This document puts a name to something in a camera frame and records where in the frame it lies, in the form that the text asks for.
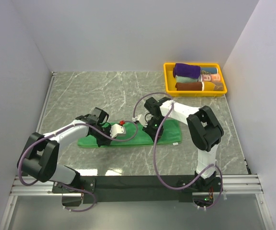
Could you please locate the black base beam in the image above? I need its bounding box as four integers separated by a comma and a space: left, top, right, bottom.
52, 175, 222, 207

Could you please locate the rolled brown towel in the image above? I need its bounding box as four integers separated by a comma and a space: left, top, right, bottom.
175, 82, 203, 91

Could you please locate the aluminium rail frame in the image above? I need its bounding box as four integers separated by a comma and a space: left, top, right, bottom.
1, 71, 274, 230

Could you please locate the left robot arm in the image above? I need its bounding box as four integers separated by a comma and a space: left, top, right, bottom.
17, 107, 111, 193

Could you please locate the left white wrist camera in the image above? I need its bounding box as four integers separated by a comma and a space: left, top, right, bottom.
110, 124, 126, 138

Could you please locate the yellow plastic tray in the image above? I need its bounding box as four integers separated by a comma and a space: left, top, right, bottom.
163, 62, 228, 97

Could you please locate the green towel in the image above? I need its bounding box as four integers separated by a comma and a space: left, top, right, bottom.
77, 119, 182, 149

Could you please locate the purple towel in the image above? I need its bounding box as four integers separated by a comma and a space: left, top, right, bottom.
173, 63, 201, 79

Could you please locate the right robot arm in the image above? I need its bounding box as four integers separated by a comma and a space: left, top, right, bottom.
143, 97, 224, 191

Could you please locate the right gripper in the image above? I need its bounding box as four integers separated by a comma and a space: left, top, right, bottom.
143, 116, 167, 144

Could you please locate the rolled mint towel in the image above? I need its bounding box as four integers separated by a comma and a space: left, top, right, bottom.
175, 75, 199, 83

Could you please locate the rolled pink printed towel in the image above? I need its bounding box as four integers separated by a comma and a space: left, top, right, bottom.
198, 73, 221, 82

